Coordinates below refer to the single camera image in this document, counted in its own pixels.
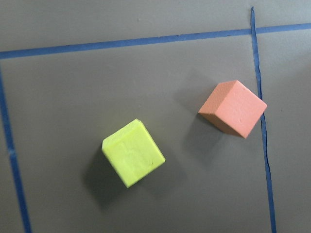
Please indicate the yellow foam cube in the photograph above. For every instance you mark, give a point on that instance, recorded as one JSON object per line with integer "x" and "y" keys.
{"x": 132, "y": 152}

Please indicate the orange foam cube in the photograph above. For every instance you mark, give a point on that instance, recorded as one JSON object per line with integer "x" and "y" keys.
{"x": 233, "y": 108}

